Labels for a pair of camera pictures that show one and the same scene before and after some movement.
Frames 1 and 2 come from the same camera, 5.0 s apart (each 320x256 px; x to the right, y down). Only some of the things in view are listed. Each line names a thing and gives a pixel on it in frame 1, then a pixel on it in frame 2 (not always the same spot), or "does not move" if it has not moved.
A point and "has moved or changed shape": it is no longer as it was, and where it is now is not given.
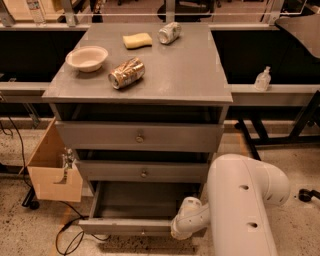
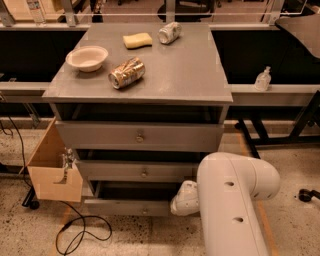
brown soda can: [126, 73] does not move
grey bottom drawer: [136, 207] has moved or changed shape
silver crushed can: [169, 33] does not move
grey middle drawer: [145, 170] does not move
